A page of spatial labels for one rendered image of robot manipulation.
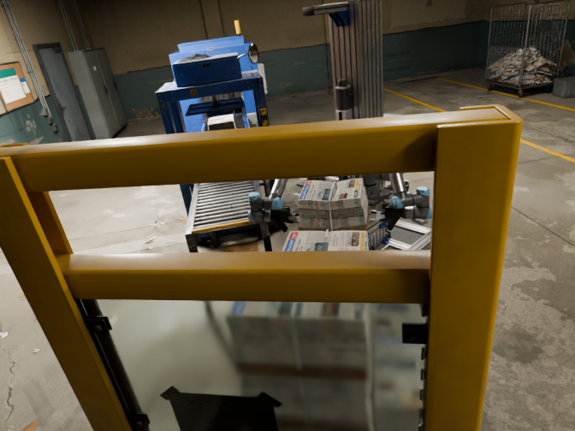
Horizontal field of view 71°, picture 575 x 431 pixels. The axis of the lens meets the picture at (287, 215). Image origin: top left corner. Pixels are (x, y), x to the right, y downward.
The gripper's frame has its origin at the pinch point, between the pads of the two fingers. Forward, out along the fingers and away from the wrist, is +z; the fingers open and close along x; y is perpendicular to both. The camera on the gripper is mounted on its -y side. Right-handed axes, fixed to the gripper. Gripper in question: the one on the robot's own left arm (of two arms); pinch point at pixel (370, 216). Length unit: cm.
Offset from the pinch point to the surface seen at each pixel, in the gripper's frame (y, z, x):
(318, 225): 5.6, 28.5, 21.3
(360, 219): 9.4, 4.7, 21.5
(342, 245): 21, 10, 68
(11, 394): -85, 231, 84
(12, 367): -85, 251, 63
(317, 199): 21.5, 28.1, 20.6
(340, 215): 11.8, 15.8, 21.8
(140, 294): 76, 30, 174
